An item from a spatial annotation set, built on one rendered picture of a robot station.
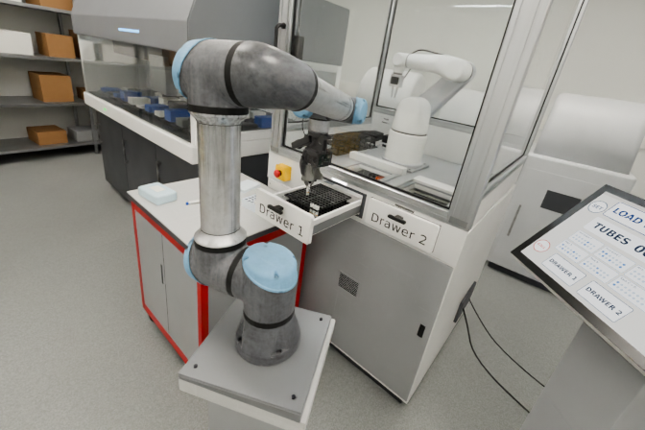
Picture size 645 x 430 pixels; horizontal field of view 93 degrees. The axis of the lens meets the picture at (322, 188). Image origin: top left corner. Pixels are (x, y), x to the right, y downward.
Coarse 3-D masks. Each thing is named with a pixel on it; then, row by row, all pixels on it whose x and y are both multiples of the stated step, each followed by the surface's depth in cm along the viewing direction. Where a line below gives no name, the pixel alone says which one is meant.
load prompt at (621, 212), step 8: (616, 208) 78; (624, 208) 77; (632, 208) 76; (608, 216) 79; (616, 216) 77; (624, 216) 76; (632, 216) 75; (640, 216) 74; (624, 224) 75; (632, 224) 74; (640, 224) 72; (640, 232) 71
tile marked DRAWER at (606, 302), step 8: (592, 280) 71; (584, 288) 72; (592, 288) 70; (600, 288) 69; (584, 296) 70; (592, 296) 69; (600, 296) 68; (608, 296) 67; (592, 304) 68; (600, 304) 67; (608, 304) 66; (616, 304) 65; (624, 304) 64; (600, 312) 66; (608, 312) 65; (616, 312) 64; (624, 312) 64; (616, 320) 64
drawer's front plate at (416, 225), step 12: (372, 204) 123; (384, 204) 120; (384, 216) 121; (408, 216) 114; (384, 228) 122; (408, 228) 115; (420, 228) 112; (432, 228) 109; (408, 240) 116; (420, 240) 113; (432, 240) 110
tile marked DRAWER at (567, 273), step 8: (552, 256) 81; (560, 256) 80; (544, 264) 81; (552, 264) 80; (560, 264) 79; (568, 264) 77; (552, 272) 79; (560, 272) 78; (568, 272) 76; (576, 272) 75; (568, 280) 75; (576, 280) 74
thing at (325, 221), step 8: (304, 184) 137; (312, 184) 140; (328, 184) 141; (280, 192) 126; (288, 192) 129; (344, 192) 136; (352, 200) 134; (360, 200) 129; (344, 208) 120; (352, 208) 125; (320, 216) 111; (328, 216) 113; (336, 216) 117; (344, 216) 122; (320, 224) 110; (328, 224) 115
